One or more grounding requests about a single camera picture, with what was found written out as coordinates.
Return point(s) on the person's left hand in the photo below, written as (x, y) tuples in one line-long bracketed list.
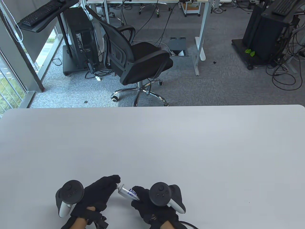
[(97, 190)]

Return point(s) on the person's right hand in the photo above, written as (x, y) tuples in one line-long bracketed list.
[(145, 211)]

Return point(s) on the white toothpaste tube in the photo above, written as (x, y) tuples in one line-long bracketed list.
[(126, 192)]

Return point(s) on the person's right forearm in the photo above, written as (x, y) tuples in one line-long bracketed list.
[(166, 225)]

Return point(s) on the person's left forearm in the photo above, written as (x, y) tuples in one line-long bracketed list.
[(79, 224)]

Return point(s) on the black white right hand controller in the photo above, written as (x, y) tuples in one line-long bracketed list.
[(160, 194)]

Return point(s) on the black white hand controller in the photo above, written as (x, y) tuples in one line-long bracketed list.
[(160, 194), (70, 192)]

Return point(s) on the black white left hand controller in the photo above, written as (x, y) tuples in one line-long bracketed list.
[(70, 192)]

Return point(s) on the white power plug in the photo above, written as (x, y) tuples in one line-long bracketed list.
[(98, 78)]

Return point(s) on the black mesh office chair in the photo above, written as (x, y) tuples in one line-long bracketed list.
[(140, 59)]

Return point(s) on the black computer tower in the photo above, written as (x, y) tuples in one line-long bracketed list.
[(79, 35)]

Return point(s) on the grey floor outlet box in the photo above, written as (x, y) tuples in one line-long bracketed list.
[(177, 45)]

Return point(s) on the black keyboard tray stand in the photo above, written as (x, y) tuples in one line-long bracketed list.
[(43, 26)]

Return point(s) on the black keyboard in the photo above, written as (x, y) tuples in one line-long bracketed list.
[(39, 13), (283, 7)]

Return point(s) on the small green object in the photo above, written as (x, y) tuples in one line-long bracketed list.
[(250, 52)]

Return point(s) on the chrome chair base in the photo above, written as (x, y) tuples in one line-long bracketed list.
[(156, 8)]

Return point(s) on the white rolling cart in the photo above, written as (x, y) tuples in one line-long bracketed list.
[(191, 8)]

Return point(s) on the black equipment cart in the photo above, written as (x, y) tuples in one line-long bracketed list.
[(264, 35)]

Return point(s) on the white metal desk frame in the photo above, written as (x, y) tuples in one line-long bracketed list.
[(202, 28)]

